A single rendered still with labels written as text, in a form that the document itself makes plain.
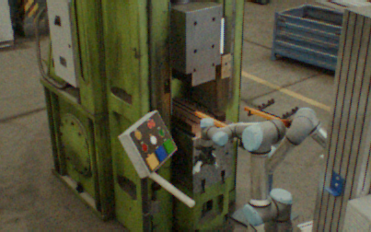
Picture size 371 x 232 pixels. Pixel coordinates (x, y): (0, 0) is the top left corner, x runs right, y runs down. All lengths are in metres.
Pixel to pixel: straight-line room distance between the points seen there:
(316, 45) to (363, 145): 4.84
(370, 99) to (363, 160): 0.28
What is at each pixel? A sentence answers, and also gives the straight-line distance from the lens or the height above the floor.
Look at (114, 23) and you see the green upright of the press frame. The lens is 3.42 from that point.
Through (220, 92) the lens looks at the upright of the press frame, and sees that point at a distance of 3.70.
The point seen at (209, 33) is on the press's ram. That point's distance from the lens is 3.26.
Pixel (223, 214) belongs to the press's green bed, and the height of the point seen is 0.13.
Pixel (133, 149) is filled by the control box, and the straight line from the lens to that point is 2.90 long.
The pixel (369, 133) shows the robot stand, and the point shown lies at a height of 1.55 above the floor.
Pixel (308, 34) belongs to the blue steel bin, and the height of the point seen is 0.50.
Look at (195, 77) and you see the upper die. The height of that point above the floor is 1.32.
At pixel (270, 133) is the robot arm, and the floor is 1.43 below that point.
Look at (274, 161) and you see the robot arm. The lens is 2.95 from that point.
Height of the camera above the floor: 2.57
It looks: 27 degrees down
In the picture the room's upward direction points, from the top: straight up
